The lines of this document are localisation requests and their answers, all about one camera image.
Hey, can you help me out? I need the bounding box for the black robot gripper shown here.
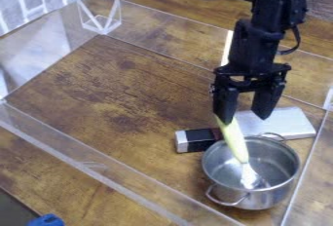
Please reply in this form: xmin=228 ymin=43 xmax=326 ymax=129
xmin=213 ymin=19 xmax=292 ymax=125

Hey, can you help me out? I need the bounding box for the yellow handled metal spoon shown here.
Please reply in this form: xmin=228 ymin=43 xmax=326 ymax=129
xmin=216 ymin=117 xmax=267 ymax=189

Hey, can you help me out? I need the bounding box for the small silver pot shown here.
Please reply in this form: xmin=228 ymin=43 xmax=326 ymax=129
xmin=203 ymin=132 xmax=301 ymax=210

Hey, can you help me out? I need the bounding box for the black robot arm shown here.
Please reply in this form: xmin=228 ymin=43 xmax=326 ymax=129
xmin=213 ymin=0 xmax=308 ymax=124

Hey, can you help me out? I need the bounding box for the grey flat metal box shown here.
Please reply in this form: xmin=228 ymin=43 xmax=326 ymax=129
xmin=236 ymin=107 xmax=316 ymax=139

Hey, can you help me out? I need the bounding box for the black and silver block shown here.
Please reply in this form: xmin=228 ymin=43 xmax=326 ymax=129
xmin=176 ymin=129 xmax=223 ymax=153

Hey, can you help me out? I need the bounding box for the clear acrylic barrier panel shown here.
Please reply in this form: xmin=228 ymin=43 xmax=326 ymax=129
xmin=0 ymin=0 xmax=333 ymax=226

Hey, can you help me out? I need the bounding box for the blue object at corner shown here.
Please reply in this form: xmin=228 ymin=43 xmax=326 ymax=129
xmin=26 ymin=213 xmax=66 ymax=226

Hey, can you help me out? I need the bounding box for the clear acrylic corner bracket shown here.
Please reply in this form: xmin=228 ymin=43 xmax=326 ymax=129
xmin=77 ymin=0 xmax=122 ymax=35

